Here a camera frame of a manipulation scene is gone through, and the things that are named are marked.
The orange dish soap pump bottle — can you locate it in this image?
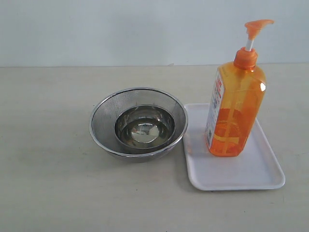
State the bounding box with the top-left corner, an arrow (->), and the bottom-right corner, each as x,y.
205,19 -> 274,157

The steel mesh colander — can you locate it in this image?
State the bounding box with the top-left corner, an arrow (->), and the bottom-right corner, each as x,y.
89,87 -> 188,162

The white rectangular plastic tray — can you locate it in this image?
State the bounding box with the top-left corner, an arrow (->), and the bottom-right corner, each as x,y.
183,103 -> 285,191

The small stainless steel bowl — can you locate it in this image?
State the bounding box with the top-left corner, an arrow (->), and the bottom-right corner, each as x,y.
114,104 -> 175,155

